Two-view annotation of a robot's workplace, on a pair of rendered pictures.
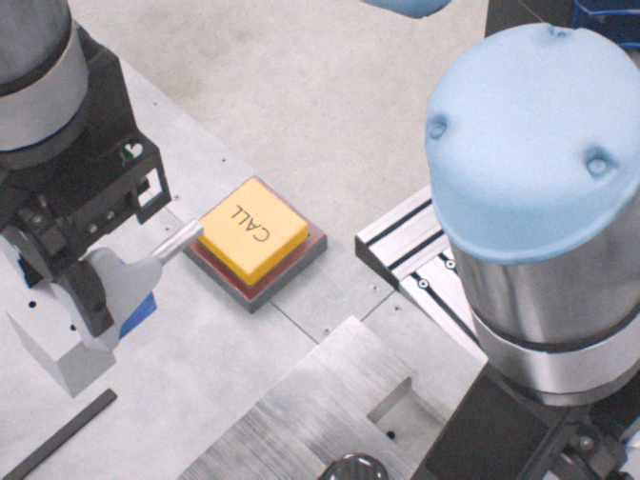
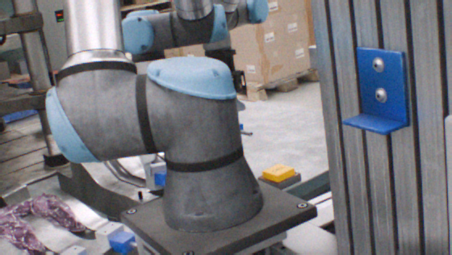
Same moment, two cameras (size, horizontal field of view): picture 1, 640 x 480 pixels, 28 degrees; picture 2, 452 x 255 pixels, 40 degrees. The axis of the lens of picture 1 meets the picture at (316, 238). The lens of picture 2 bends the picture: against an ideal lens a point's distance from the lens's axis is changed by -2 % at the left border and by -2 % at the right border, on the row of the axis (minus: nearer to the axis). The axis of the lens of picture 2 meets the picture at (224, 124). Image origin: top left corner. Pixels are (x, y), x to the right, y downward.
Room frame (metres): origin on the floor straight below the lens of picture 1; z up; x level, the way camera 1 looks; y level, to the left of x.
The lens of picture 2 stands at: (0.52, -1.45, 1.43)
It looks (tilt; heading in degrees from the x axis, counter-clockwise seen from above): 17 degrees down; 96
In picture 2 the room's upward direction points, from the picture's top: 9 degrees counter-clockwise
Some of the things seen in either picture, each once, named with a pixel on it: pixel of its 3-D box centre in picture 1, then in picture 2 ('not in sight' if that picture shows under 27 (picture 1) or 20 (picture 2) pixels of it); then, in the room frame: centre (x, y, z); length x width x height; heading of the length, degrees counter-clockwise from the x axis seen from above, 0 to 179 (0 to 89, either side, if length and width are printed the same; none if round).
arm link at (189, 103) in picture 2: not in sight; (190, 105); (0.39, -0.59, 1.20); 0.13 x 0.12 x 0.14; 2
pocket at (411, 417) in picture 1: (420, 431); not in sight; (0.30, -0.06, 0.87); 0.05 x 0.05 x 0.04; 41
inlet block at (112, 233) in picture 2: not in sight; (127, 243); (0.17, -0.31, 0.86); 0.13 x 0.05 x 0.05; 148
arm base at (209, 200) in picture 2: not in sight; (208, 178); (0.40, -0.59, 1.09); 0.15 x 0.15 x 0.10
